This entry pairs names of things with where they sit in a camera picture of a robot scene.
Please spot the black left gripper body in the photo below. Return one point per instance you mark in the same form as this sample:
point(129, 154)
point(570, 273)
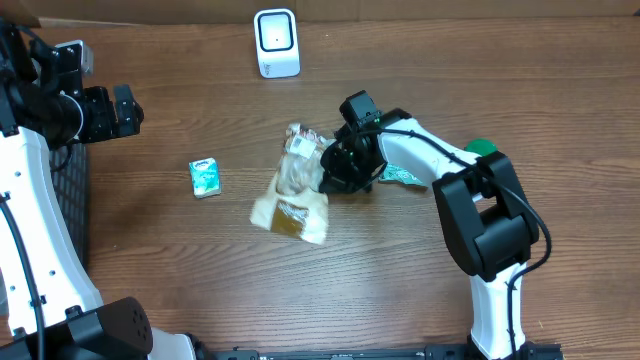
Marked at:
point(98, 119)

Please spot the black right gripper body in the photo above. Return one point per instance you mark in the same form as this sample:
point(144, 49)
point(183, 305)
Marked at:
point(353, 169)

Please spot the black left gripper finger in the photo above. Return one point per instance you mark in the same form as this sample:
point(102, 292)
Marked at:
point(129, 118)
point(123, 96)

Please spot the teal snack packet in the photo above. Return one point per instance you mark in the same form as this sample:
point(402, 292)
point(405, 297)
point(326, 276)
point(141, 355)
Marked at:
point(395, 174)

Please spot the brown beige snack pouch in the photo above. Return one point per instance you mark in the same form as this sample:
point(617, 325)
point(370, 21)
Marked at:
point(293, 205)

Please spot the small teal tissue pack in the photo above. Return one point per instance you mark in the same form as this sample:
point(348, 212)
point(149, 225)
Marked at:
point(205, 177)

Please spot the green lid jar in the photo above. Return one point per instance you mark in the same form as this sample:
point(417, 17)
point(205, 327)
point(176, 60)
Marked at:
point(481, 146)

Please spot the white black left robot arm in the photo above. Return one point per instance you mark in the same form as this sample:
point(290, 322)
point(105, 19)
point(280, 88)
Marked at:
point(55, 311)

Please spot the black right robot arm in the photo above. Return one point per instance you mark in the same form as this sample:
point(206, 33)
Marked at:
point(488, 225)

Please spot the grey plastic mesh basket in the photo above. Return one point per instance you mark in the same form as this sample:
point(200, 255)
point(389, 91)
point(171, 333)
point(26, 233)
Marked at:
point(70, 177)

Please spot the cardboard backdrop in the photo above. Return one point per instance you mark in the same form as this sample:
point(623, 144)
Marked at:
point(172, 12)

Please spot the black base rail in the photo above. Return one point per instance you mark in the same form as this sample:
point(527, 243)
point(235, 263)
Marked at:
point(350, 354)

